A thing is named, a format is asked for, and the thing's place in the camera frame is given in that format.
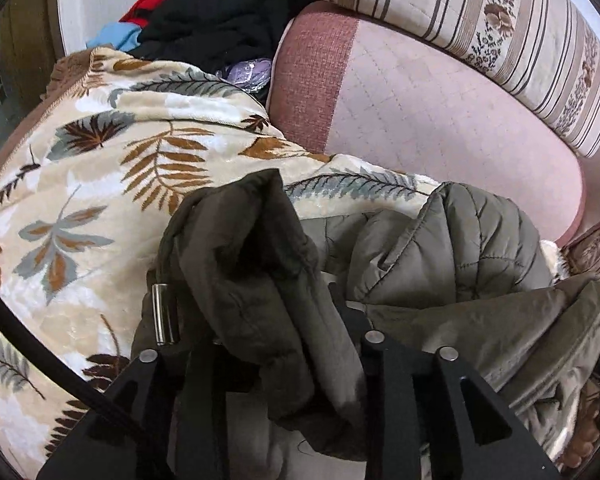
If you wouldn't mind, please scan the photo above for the person's right hand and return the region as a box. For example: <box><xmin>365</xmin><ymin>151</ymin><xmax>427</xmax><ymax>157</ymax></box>
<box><xmin>562</xmin><ymin>407</ymin><xmax>600</xmax><ymax>468</ymax></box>

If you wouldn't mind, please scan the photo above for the black garment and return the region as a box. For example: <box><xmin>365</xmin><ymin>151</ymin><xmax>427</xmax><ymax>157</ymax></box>
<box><xmin>130</xmin><ymin>0</ymin><xmax>322</xmax><ymax>104</ymax></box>

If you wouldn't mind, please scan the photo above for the light blue cloth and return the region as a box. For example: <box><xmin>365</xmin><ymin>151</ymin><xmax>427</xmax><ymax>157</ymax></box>
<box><xmin>86</xmin><ymin>22</ymin><xmax>144</xmax><ymax>54</ymax></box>

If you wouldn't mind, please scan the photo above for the purple plastic wrapper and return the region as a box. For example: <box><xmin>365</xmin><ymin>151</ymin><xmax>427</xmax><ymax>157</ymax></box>
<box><xmin>220</xmin><ymin>56</ymin><xmax>274</xmax><ymax>94</ymax></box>

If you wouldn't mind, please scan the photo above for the olive quilted hooded jacket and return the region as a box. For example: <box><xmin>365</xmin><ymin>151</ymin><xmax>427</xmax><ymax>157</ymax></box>
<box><xmin>130</xmin><ymin>169</ymin><xmax>600</xmax><ymax>466</ymax></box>

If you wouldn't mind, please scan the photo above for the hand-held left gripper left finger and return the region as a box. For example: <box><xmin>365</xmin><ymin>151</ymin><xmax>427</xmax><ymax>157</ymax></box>
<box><xmin>40</xmin><ymin>340</ymin><xmax>232</xmax><ymax>480</ymax></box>

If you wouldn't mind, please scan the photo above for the pink sofa backrest cushion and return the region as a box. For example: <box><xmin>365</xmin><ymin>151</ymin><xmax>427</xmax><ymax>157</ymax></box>
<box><xmin>267</xmin><ymin>1</ymin><xmax>587</xmax><ymax>249</ymax></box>

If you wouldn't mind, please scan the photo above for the small striped brown cushion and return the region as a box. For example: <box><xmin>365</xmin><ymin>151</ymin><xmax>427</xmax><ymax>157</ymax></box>
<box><xmin>562</xmin><ymin>212</ymin><xmax>600</xmax><ymax>283</ymax></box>

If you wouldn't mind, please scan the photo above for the wooden door with glass panel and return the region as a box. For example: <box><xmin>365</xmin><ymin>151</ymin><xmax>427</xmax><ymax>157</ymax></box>
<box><xmin>0</xmin><ymin>0</ymin><xmax>63</xmax><ymax>171</ymax></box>

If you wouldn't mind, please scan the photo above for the large striped floral cushion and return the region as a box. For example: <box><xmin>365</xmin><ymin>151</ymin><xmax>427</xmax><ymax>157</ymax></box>
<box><xmin>314</xmin><ymin>0</ymin><xmax>600</xmax><ymax>158</ymax></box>

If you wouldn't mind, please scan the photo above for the black cable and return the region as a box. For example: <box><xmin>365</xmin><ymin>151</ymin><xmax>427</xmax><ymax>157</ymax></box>
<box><xmin>0</xmin><ymin>277</ymin><xmax>146</xmax><ymax>441</ymax></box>

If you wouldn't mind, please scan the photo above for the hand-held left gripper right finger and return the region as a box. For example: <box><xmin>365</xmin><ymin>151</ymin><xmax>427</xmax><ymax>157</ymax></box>
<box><xmin>326</xmin><ymin>284</ymin><xmax>562</xmax><ymax>480</ymax></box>

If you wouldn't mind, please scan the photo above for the cream leaf print blanket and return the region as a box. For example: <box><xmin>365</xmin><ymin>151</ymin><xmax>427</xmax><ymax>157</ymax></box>
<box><xmin>0</xmin><ymin>47</ymin><xmax>443</xmax><ymax>467</ymax></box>

